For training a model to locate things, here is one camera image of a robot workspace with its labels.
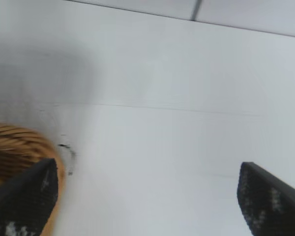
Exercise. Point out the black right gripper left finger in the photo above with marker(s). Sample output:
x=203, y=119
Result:
x=22, y=201

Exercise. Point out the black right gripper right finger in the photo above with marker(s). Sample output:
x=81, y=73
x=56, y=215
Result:
x=270, y=204

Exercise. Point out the brown wicker basket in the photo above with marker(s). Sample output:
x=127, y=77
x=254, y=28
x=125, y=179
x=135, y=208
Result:
x=14, y=147

